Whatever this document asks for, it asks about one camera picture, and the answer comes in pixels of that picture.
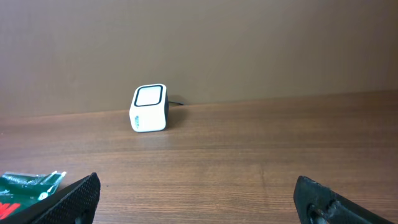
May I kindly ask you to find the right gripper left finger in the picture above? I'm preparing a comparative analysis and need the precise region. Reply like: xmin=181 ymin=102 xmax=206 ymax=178
xmin=1 ymin=172 xmax=101 ymax=224

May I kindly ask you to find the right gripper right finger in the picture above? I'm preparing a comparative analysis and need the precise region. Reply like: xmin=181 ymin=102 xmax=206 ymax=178
xmin=294 ymin=175 xmax=392 ymax=224

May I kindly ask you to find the green 3M gloves packet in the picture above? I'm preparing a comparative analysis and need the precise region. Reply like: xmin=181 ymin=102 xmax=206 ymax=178
xmin=1 ymin=171 xmax=67 ymax=220

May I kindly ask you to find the white barcode scanner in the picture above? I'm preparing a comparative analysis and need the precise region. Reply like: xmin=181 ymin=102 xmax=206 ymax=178
xmin=129 ymin=83 xmax=169 ymax=133

